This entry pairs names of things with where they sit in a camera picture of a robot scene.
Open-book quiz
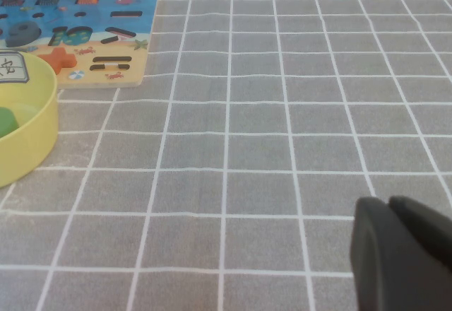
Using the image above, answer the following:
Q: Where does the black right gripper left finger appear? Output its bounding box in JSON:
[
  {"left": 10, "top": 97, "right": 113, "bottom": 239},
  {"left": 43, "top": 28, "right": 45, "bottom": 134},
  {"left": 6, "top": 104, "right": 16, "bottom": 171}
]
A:
[{"left": 349, "top": 195, "right": 452, "bottom": 311}]

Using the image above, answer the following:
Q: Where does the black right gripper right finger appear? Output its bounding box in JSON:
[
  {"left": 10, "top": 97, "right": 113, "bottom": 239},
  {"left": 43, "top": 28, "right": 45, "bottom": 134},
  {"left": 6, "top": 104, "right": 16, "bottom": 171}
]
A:
[{"left": 388, "top": 194, "right": 452, "bottom": 269}]

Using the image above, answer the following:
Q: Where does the wooden number puzzle board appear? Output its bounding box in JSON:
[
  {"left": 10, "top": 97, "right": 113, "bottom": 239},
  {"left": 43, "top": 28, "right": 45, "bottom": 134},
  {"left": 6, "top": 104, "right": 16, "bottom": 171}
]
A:
[{"left": 0, "top": 0, "right": 159, "bottom": 90}]

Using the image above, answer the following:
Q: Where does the yellow plastic bowl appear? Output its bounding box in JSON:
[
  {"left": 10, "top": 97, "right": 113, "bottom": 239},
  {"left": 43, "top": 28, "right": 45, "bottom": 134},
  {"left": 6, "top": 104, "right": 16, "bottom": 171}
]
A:
[{"left": 0, "top": 49, "right": 59, "bottom": 189}]

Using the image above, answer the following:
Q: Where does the grey grid tablecloth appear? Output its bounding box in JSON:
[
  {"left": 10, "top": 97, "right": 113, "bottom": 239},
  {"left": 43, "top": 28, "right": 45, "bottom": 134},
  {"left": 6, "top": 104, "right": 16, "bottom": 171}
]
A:
[{"left": 0, "top": 0, "right": 452, "bottom": 311}]

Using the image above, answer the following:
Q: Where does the orange wooden plus sign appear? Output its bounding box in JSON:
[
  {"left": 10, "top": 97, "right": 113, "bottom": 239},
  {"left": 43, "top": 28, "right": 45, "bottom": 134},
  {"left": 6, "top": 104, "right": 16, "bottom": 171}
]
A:
[{"left": 36, "top": 46, "right": 78, "bottom": 76}]

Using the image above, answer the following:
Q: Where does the green wooden round block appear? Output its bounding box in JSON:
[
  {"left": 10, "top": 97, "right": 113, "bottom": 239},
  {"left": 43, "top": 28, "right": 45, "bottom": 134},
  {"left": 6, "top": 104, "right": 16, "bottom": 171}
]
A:
[{"left": 0, "top": 107, "right": 20, "bottom": 139}]

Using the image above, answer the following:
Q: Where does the dark grey wooden digit nine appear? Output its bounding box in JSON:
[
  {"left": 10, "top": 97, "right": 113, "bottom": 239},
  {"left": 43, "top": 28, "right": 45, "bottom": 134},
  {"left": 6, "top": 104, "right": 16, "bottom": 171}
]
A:
[{"left": 4, "top": 20, "right": 40, "bottom": 48}]

